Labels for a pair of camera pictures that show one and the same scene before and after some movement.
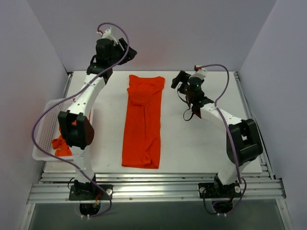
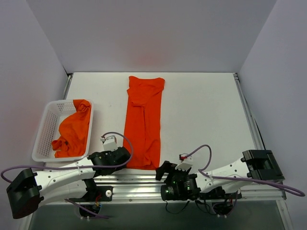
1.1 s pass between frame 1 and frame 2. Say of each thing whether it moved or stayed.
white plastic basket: stayed
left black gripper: moved
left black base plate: stayed
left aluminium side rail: stayed
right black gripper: moved
